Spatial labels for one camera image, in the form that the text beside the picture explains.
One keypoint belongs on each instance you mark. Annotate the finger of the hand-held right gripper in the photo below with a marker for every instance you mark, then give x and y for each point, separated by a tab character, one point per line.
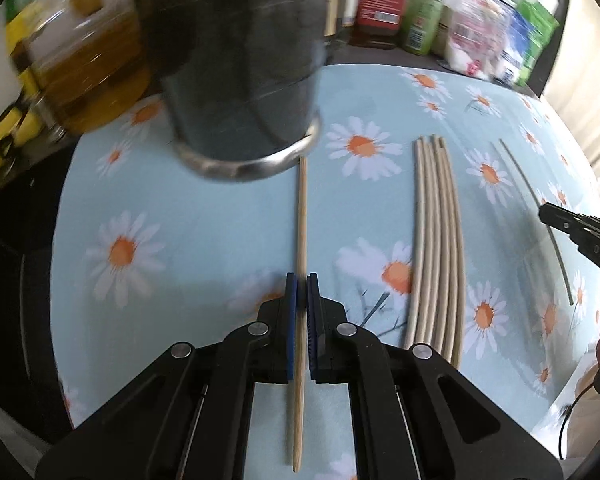
590	240

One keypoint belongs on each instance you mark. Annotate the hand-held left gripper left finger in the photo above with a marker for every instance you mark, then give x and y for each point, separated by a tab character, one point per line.
291	310

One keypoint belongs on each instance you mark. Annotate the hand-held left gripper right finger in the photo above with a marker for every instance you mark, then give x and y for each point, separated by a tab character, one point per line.
314	310

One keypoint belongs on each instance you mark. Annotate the thin grey metal chopstick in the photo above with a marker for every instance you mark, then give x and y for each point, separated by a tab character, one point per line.
522	180

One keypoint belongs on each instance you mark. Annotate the tan bamboo chopstick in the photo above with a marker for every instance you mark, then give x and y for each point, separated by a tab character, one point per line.
300	220

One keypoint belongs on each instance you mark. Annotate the bunch of pale chopsticks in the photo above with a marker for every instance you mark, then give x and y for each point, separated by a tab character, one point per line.
437	260

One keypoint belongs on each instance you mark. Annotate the steel utensil holder cup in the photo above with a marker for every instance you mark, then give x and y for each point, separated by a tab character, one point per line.
240	85

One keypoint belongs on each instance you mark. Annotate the daisy print blue tablecloth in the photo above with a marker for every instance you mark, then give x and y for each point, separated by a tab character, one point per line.
205	210

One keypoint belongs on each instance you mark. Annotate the blue white packet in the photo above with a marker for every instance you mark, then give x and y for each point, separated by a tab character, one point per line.
510	55

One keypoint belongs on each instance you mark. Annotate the green packet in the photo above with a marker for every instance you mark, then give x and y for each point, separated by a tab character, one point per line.
537	30

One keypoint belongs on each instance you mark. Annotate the white pink plastic bag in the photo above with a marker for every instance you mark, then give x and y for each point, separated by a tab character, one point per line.
472	30

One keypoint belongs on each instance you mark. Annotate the green label plastic bottle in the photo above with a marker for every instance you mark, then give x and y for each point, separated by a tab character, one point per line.
427	15

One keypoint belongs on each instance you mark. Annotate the clear cooking oil bottle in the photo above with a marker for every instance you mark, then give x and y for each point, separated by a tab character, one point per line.
95	75

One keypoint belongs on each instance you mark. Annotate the red label glass bottle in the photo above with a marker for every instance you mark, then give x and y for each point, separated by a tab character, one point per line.
382	0

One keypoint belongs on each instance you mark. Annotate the yellow rubber gloves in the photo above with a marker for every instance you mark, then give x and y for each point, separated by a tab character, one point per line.
0	155

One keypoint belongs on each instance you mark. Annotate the yellow cap green label bottle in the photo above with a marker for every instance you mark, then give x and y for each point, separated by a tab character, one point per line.
22	35

